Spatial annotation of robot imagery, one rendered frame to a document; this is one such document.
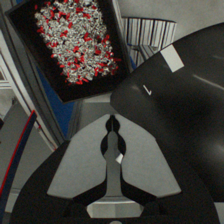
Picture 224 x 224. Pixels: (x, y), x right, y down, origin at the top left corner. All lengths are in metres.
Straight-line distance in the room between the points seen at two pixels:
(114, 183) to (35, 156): 0.66
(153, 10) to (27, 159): 1.50
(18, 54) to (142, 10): 0.94
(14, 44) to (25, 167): 1.01
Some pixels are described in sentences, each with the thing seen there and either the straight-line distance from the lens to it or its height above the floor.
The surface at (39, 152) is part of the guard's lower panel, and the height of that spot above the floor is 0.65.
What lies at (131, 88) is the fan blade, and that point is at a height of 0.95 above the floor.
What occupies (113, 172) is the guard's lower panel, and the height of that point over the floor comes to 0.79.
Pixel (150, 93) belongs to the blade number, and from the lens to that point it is 0.19.
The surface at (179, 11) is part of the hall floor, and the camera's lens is 1.23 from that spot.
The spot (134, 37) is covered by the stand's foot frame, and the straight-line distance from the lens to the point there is 1.08.
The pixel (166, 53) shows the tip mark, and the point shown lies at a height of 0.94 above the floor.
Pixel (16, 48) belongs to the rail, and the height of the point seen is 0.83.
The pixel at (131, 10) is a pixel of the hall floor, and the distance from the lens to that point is 1.12.
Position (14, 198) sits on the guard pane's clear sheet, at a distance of 1.20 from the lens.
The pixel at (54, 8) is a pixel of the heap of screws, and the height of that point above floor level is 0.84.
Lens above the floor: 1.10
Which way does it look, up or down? 43 degrees down
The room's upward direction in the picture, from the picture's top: 178 degrees clockwise
